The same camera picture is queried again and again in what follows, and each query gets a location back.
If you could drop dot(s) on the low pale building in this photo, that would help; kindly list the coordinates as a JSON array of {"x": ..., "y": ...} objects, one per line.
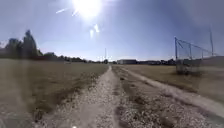
[{"x": 126, "y": 61}]

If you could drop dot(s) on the dry grass middle strip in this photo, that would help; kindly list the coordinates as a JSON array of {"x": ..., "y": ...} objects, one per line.
[{"x": 133, "y": 95}]

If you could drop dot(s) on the pale gravel track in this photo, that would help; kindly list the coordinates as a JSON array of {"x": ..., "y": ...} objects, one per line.
[{"x": 100, "y": 103}]

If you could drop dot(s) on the distant tree line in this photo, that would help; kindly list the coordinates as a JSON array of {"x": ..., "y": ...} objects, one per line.
[{"x": 156, "y": 62}]

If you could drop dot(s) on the tall net fence with posts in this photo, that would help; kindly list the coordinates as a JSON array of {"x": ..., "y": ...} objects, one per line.
[{"x": 176, "y": 53}]

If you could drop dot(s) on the dry grass field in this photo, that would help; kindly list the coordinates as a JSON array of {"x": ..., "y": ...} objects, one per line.
[
  {"x": 33, "y": 81},
  {"x": 196, "y": 80}
]

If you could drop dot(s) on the row of dark trees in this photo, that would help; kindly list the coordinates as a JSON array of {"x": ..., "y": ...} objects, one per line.
[{"x": 26, "y": 50}]

